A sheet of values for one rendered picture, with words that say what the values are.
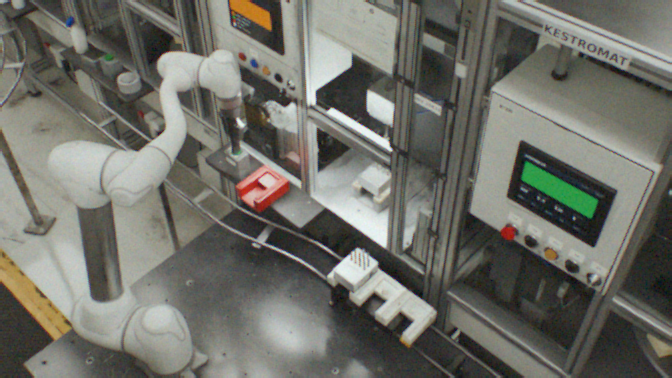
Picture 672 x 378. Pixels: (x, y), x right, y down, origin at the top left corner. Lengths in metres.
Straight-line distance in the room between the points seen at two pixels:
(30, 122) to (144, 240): 1.27
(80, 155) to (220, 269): 0.89
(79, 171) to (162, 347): 0.64
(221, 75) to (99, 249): 0.67
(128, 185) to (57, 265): 1.90
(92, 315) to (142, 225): 1.52
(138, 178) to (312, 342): 0.92
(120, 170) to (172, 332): 0.60
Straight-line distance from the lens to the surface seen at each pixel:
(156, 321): 2.34
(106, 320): 2.41
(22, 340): 3.63
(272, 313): 2.62
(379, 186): 2.52
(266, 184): 2.64
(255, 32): 2.30
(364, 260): 2.41
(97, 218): 2.18
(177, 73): 2.41
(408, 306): 2.41
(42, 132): 4.61
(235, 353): 2.55
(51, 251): 3.92
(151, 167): 2.02
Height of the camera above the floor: 2.86
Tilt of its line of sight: 44 degrees down
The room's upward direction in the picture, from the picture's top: straight up
